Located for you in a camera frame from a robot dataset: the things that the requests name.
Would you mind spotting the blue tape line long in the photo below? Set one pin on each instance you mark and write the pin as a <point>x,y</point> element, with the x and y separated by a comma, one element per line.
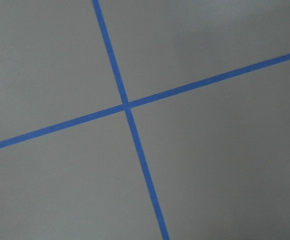
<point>143,101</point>

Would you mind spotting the blue tape line crossing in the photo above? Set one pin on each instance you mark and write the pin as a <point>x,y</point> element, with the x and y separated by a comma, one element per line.
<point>131,122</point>

